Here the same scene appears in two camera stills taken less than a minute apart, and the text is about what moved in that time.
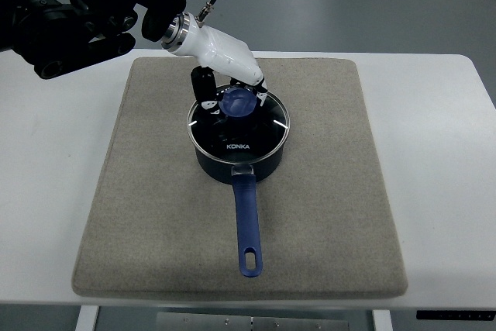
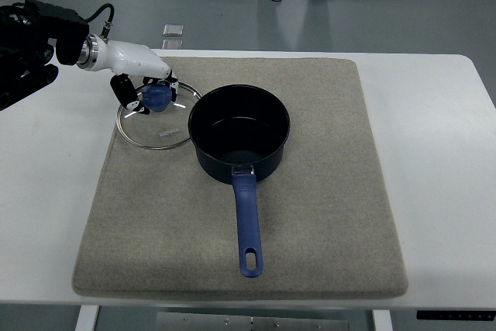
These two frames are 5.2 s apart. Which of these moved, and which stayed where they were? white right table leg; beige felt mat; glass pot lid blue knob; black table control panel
Moved: glass pot lid blue knob
Stayed: white right table leg; black table control panel; beige felt mat
